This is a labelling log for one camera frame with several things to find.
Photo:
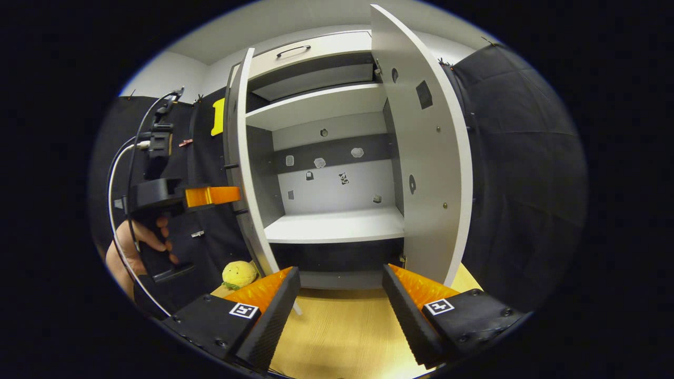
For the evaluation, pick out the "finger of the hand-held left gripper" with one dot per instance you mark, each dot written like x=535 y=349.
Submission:
x=210 y=196

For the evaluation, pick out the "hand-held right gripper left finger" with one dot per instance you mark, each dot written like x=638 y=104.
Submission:
x=274 y=321

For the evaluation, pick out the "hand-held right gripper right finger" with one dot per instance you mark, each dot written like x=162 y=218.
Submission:
x=408 y=321

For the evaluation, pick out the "beige cabinet door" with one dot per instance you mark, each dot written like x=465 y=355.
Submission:
x=426 y=158
x=245 y=158

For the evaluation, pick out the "beige double-door shoe cabinet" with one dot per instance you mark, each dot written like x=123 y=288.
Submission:
x=326 y=196

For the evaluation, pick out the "white cabinet shelf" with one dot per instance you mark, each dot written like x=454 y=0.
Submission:
x=316 y=108
x=337 y=226

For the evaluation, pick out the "beige cabinet drawer front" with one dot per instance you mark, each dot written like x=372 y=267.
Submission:
x=337 y=47

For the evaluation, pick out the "black backdrop cloth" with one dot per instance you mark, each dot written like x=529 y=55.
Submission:
x=208 y=158
x=526 y=184

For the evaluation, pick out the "yellow plush toy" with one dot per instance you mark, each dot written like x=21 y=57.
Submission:
x=239 y=273

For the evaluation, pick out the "pink clothes peg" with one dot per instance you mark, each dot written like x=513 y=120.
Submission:
x=185 y=142

